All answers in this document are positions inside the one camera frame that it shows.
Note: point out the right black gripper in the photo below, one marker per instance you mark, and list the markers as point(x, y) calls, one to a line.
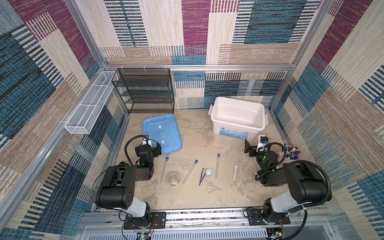
point(250, 148)

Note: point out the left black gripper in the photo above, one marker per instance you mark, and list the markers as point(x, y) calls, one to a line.
point(154, 148)

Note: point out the white plastic storage bin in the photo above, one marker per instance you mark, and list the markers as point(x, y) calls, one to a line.
point(238, 119)

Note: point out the clear test tube rack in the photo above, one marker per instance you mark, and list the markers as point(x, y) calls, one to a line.
point(236, 157)

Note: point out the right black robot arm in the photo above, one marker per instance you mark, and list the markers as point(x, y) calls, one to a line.
point(309, 186)

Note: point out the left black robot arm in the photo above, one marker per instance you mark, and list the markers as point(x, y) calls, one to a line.
point(117, 188)

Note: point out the pink calculator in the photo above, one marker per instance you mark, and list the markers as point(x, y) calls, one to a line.
point(258, 161)

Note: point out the blue plastic bin lid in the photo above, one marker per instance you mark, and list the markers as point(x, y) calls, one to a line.
point(165, 131)

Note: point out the pink pen cup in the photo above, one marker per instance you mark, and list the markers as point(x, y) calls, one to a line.
point(292, 154)

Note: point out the white ceramic pestle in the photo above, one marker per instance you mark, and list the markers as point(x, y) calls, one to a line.
point(235, 172)

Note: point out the small white mortar bowl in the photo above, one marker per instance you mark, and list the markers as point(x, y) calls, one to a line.
point(209, 172)

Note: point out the blue plastic tweezers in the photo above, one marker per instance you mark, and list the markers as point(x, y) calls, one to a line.
point(202, 176)

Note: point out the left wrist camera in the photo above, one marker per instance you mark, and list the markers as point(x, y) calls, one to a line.
point(146, 140)

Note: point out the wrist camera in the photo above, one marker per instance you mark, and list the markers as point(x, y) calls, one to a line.
point(146, 140)
point(262, 144)

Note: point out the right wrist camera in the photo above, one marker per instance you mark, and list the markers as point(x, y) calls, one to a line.
point(262, 144)

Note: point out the black wire shelf rack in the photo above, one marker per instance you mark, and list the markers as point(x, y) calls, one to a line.
point(145, 90)

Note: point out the white wire mesh basket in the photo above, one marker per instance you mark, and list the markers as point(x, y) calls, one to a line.
point(87, 112)

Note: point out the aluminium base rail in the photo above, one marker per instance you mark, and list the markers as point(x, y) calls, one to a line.
point(187, 224)

